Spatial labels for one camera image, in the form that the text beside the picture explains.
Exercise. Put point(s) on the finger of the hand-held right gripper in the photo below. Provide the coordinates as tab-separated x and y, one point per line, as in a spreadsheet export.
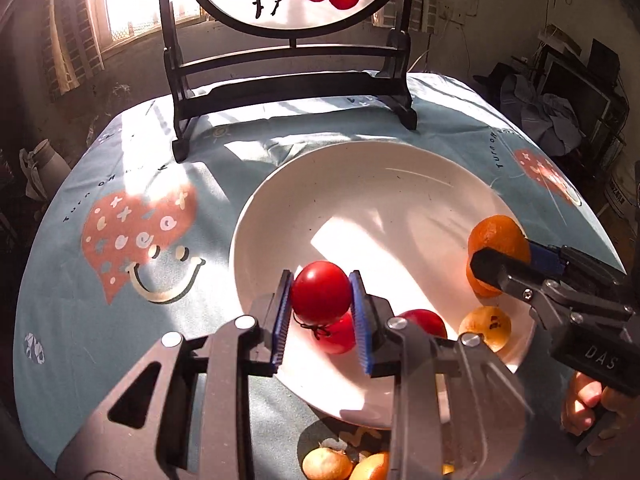
505	272
546	258

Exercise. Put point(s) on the pile of grey clothes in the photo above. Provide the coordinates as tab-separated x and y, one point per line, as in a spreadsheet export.
550	115

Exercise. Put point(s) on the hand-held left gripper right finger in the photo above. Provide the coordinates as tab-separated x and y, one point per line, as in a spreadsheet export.
361	327

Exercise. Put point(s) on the person's right hand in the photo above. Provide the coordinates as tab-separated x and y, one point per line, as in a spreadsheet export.
580	405

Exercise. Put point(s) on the striped curtain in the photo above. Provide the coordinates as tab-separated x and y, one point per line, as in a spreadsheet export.
70	35

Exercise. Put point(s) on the round painted screen, dark stand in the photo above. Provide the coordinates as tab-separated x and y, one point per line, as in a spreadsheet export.
300	85

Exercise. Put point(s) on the pale yellow round fruit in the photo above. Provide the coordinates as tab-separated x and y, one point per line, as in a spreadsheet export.
327	464

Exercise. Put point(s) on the light blue printed tablecloth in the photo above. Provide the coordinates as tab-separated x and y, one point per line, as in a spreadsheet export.
100	320

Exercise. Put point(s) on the dark monitor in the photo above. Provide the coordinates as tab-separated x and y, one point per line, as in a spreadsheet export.
580	90

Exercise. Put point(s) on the bright window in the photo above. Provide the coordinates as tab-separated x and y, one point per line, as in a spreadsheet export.
145	0

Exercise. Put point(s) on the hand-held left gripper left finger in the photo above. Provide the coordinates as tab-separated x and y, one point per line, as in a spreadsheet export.
281	325

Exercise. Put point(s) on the red tomato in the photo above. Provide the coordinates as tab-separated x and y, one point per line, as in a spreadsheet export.
425	322
337	337
321	292

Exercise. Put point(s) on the white jug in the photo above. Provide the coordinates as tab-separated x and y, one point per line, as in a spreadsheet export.
47	160

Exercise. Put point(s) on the spotted yellow fruit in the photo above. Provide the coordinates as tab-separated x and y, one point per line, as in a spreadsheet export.
482	327

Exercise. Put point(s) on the orange mandarin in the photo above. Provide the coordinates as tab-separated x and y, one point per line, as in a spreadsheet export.
497	237
372	469

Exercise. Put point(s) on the white plate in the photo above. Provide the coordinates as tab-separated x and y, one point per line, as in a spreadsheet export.
380	200

